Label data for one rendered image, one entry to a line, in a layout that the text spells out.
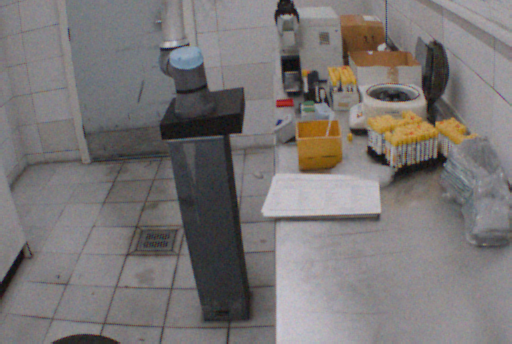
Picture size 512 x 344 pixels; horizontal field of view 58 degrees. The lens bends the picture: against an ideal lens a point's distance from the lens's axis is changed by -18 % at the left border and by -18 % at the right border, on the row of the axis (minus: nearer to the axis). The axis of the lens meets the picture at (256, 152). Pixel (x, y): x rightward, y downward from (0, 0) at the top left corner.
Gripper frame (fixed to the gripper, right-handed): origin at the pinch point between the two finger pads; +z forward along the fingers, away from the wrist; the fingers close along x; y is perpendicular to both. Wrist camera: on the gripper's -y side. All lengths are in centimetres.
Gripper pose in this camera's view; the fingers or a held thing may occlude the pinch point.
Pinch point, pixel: (288, 33)
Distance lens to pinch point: 224.7
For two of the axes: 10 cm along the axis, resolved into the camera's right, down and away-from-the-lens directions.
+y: 0.4, -4.2, 9.1
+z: 0.9, 9.1, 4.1
